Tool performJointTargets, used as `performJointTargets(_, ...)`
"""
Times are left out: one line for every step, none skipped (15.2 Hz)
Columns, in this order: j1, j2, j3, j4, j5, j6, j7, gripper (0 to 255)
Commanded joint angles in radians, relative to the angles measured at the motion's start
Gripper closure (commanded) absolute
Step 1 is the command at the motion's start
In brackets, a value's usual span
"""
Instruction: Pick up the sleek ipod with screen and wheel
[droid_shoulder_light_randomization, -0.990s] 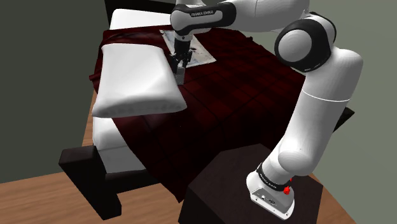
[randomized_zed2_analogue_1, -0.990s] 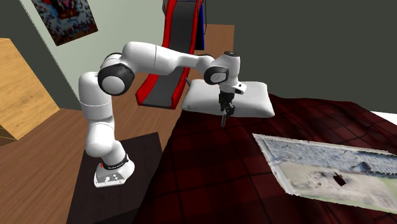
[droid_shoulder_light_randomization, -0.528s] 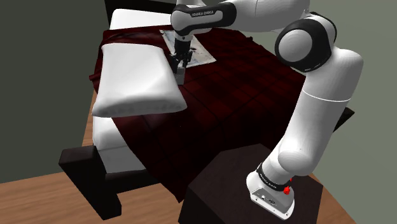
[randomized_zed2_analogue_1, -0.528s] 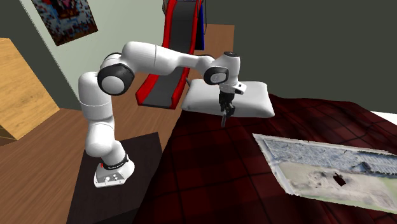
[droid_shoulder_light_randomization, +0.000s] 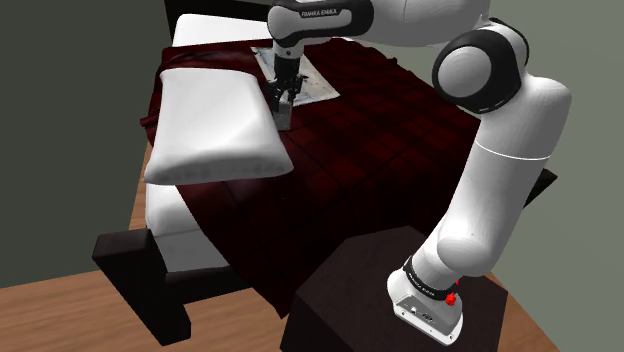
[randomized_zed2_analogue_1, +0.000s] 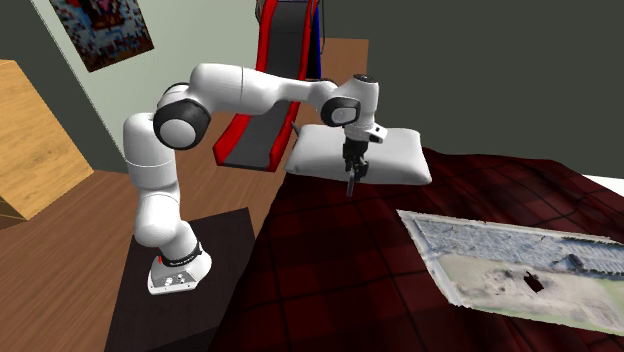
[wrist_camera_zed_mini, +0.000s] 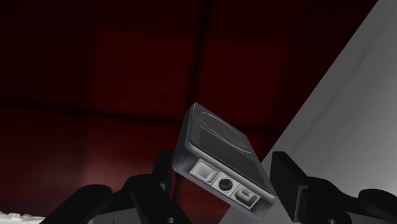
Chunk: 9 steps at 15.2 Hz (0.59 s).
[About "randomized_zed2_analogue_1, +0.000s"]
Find grey beige flat printed board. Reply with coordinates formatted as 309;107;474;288
396;208;624;338

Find light wooden cabinet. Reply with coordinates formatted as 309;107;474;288
0;59;95;231

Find bed with dark red plaid cover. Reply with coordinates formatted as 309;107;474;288
208;146;624;352

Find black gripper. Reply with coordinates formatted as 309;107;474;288
342;137;370;199

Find dark robot stand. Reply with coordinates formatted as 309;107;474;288
103;206;258;352

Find colourful wall picture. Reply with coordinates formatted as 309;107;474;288
48;0;156;74

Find white pillow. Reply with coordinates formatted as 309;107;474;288
284;123;434;187

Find red and grey slide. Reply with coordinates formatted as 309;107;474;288
212;0;324;173

